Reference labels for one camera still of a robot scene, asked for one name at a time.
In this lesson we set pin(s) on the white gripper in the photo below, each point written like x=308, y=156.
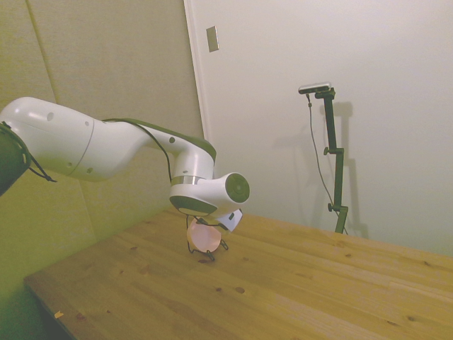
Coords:
x=231, y=221

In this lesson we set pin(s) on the pink plastic bowl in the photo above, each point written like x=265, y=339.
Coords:
x=203, y=235

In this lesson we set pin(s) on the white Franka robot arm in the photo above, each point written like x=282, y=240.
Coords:
x=70, y=141

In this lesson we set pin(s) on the small orange scrap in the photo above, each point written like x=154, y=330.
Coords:
x=59, y=314

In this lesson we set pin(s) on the black jointed camera stand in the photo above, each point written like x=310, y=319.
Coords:
x=332, y=134

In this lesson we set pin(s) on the white door frame trim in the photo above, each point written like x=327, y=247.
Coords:
x=198, y=88

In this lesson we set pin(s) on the silver stereo camera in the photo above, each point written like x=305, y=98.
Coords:
x=315, y=87

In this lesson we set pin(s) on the grey wall switch plate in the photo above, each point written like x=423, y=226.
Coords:
x=212, y=39

